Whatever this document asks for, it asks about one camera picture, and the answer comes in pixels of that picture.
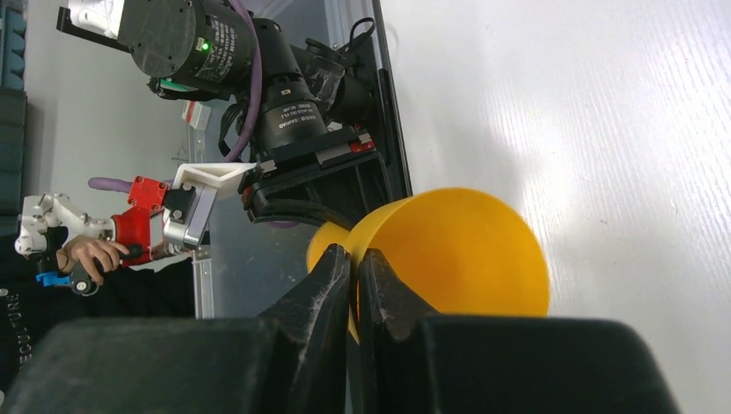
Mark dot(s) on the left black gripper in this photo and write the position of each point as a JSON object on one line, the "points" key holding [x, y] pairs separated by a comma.
{"points": [[340, 185]]}

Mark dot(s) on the yellow wine glass front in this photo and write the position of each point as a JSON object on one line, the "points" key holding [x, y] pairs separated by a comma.
{"points": [[461, 250]]}

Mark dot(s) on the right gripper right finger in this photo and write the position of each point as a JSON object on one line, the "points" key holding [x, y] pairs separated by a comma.
{"points": [[416, 360]]}

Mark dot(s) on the operator hand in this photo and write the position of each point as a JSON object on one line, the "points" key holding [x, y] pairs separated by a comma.
{"points": [[97, 256]]}

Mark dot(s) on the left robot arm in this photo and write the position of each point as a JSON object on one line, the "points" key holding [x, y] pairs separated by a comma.
{"points": [[317, 122]]}

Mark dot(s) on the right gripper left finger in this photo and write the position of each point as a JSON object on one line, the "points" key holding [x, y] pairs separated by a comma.
{"points": [[292, 358]]}

